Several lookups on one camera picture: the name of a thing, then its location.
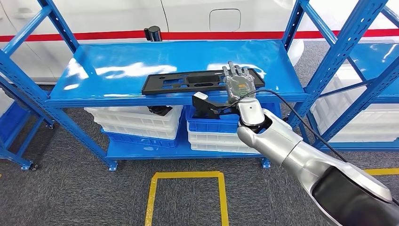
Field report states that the large white plastic crate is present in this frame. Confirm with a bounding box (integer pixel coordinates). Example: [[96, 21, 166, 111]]
[[310, 64, 399, 143]]

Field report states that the black curved plastic part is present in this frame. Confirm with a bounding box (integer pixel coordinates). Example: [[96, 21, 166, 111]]
[[147, 105, 173, 117]]

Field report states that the white car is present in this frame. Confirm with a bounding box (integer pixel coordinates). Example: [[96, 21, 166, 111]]
[[0, 0, 312, 85]]

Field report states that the red barrier belt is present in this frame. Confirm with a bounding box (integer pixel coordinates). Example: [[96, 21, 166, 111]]
[[0, 28, 399, 43]]

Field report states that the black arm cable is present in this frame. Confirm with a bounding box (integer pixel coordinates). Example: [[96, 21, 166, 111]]
[[218, 89, 399, 207]]

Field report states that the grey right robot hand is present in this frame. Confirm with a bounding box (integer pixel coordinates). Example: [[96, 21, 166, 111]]
[[222, 61, 257, 104]]

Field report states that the black plastic frame part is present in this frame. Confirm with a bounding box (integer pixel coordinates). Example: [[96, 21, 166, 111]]
[[141, 68, 266, 96]]

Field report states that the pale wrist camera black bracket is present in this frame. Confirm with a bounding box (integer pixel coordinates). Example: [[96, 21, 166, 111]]
[[191, 91, 240, 120]]

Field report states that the black stanchion post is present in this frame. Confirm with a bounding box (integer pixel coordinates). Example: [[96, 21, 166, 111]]
[[144, 25, 163, 42]]

